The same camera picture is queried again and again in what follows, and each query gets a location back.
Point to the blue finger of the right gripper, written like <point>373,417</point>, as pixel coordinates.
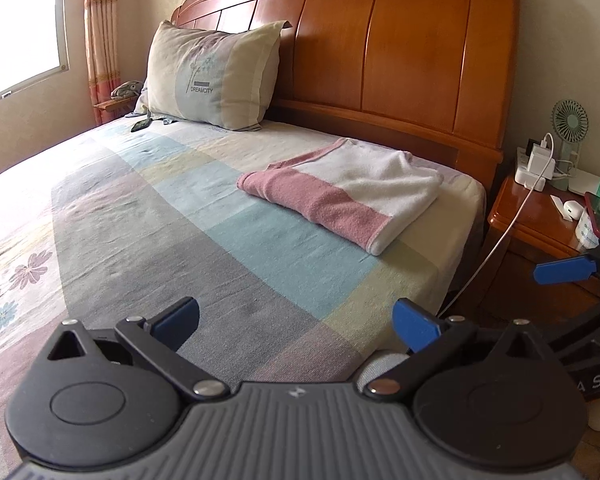
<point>565,271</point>

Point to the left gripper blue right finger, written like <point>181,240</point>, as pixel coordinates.
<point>433,342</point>

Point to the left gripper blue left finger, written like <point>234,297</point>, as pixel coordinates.
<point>154,344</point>

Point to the pink and white knit sweater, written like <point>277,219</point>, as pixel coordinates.
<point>359,191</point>

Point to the white earbuds case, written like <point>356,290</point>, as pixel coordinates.
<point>573,209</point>

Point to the right wooden nightstand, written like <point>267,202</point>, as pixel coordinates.
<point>505,289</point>

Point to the wooden nightstand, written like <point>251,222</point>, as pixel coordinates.
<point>114,108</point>
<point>505,289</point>

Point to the pastel patchwork bed sheet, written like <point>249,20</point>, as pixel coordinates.
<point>116,222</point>

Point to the small green desk fan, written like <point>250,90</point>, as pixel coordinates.
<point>570,124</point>

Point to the small dark remote on bed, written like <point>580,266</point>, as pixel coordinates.
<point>141,124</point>

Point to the cluttered items on nightstand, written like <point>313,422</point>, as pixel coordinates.
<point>128,90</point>

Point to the pastel patchwork pillow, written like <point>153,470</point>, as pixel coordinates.
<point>218,78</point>

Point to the wooden headboard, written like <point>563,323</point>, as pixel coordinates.
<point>433,77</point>

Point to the right orange plaid curtain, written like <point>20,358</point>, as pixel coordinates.
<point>101,48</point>

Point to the window with white frame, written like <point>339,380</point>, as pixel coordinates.
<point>32,42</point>

